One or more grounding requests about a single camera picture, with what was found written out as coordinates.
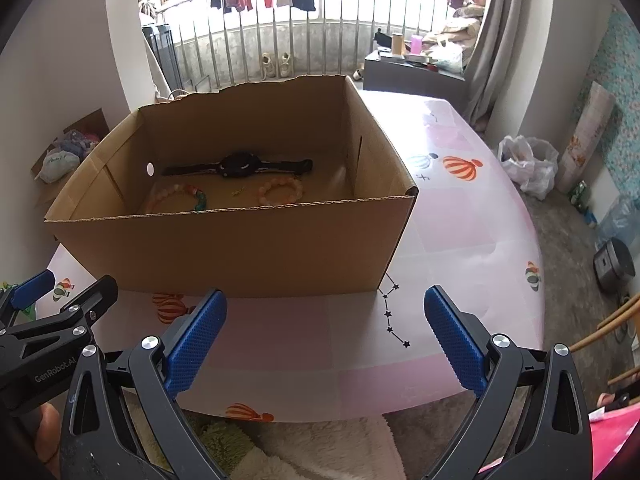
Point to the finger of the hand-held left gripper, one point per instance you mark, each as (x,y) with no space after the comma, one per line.
(30,287)
(102,292)

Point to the pink bottle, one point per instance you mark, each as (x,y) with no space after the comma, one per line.
(416,45)

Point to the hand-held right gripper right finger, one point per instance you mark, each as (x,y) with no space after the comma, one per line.
(455,340)

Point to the pink balloon print tablecloth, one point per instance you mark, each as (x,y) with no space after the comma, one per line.
(460,260)

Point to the gold butterfly pendant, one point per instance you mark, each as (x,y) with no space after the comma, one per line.
(238,192)

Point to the person's left hand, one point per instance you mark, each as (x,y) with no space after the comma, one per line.
(50,435)

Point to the balcony railing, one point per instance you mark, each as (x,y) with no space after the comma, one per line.
(325,35)

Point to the green can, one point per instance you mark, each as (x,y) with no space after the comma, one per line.
(580,195)

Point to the pair of white shoes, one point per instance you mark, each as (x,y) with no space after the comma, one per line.
(276,66)

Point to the black smartwatch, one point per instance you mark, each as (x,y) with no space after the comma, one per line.
(240,165)

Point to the small white green-print bag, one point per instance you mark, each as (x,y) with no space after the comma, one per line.
(59,166)

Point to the white plastic bag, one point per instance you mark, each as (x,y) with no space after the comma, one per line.
(530,167)

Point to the brown cardboard box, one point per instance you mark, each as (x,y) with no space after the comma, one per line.
(250,250)

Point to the printed paper roll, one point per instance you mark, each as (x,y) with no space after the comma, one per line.
(587,135)

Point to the grey round bin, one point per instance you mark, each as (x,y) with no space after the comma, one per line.
(612,265)

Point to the pile of bags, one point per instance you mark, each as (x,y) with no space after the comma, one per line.
(455,40)

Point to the wooden chair legs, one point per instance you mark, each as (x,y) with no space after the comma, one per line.
(610,325)

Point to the white green fluffy clothing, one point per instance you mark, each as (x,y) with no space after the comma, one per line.
(325,450)

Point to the tan cylinder container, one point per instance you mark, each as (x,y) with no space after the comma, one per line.
(397,44)

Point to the clear water bottle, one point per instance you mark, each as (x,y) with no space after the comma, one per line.
(620,220)

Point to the dark cabinet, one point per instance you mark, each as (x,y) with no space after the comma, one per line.
(410,80)

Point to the black folding rack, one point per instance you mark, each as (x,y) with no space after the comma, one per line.
(162,57)

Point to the grey curtain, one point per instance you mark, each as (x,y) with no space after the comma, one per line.
(500,45)

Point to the pink bag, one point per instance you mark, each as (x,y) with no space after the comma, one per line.
(617,440)

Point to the small open cardboard box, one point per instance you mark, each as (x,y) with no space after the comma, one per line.
(50,192)

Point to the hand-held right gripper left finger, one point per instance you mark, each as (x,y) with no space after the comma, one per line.
(197,345)

